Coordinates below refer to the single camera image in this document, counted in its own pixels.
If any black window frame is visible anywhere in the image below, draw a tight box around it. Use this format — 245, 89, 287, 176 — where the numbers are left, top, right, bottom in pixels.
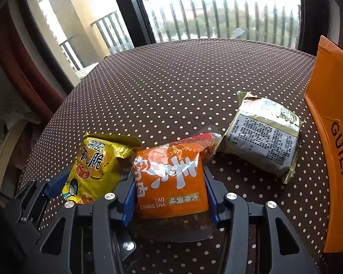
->
17, 0, 329, 89

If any yellow-green snack packet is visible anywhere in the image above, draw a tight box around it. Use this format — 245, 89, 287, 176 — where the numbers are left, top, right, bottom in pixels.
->
220, 91, 305, 184

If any balcony railing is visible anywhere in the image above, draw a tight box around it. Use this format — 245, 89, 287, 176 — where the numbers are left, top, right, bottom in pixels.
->
149, 0, 300, 47

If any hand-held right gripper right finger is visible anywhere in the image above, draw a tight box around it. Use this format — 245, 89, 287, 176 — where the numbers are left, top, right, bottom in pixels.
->
204, 173, 318, 274

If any brown curtain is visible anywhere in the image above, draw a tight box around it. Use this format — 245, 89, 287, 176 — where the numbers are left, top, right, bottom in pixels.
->
0, 3, 66, 117

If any orange snack packet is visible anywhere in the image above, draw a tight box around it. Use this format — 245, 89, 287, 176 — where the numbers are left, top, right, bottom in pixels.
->
132, 126, 223, 242

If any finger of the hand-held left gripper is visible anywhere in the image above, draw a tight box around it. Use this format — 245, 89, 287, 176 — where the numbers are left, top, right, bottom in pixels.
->
14, 171, 72, 226

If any orange cardboard box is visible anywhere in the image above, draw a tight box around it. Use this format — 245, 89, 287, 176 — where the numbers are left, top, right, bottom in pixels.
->
304, 35, 343, 254

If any white lace cloth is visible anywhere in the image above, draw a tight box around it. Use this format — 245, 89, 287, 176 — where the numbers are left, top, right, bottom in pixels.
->
0, 103, 43, 133

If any yellow cartoon snack packet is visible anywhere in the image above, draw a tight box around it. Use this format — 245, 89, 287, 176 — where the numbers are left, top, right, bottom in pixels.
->
61, 131, 142, 205

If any brown polka-dot tablecloth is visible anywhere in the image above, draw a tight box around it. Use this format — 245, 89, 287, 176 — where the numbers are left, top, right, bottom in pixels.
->
17, 38, 335, 274

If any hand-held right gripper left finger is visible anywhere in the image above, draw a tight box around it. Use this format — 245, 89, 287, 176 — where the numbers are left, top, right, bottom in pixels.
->
36, 175, 138, 274

